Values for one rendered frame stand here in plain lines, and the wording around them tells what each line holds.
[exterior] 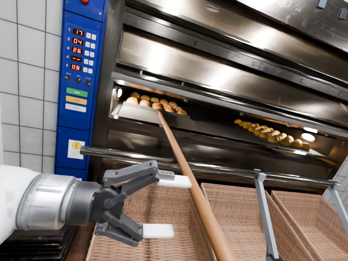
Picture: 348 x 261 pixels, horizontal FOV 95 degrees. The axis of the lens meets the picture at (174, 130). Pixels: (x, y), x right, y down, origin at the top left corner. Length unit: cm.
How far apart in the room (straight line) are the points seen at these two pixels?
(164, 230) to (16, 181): 29
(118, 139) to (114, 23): 57
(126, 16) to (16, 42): 48
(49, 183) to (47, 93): 69
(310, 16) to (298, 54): 19
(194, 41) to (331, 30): 83
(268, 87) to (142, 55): 77
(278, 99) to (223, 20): 58
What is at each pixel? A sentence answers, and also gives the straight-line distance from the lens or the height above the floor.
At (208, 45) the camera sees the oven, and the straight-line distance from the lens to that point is 96.
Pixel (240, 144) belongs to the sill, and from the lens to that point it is 117.
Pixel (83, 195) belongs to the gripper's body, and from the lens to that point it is 33.
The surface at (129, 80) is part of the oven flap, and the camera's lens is 73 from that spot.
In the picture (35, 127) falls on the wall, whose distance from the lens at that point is 106.
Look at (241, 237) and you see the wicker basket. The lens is 136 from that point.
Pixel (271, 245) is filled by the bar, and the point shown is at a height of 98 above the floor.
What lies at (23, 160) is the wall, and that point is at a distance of 117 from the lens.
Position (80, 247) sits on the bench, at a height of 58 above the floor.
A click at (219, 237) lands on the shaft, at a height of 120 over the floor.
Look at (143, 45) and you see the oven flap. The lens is 90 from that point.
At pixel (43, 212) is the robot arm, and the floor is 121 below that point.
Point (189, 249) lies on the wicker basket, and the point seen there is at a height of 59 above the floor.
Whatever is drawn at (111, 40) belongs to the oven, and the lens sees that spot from 90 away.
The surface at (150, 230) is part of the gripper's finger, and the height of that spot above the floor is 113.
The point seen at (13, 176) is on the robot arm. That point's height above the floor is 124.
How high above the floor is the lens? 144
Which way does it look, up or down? 16 degrees down
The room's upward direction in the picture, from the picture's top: 15 degrees clockwise
